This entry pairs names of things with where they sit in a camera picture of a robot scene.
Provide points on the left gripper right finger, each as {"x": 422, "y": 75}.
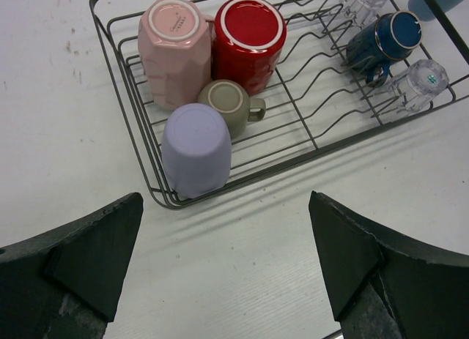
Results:
{"x": 384, "y": 284}

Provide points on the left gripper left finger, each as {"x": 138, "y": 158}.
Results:
{"x": 66, "y": 282}

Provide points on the lilac plastic tumbler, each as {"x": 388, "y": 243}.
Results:
{"x": 196, "y": 150}

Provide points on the small beige mug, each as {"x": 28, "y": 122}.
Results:
{"x": 232, "y": 101}

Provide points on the pink faceted mug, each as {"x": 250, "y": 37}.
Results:
{"x": 175, "y": 45}

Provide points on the red ceramic mug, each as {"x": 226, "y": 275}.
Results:
{"x": 249, "y": 37}

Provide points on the clear glass near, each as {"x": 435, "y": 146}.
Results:
{"x": 418, "y": 85}

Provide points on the clear glass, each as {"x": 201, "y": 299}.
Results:
{"x": 361, "y": 12}
{"x": 418, "y": 85}

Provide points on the dark blue mug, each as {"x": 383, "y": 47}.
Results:
{"x": 390, "y": 39}

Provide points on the clear glass far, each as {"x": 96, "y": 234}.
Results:
{"x": 361, "y": 12}

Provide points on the grey wire dish rack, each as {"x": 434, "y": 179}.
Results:
{"x": 315, "y": 106}

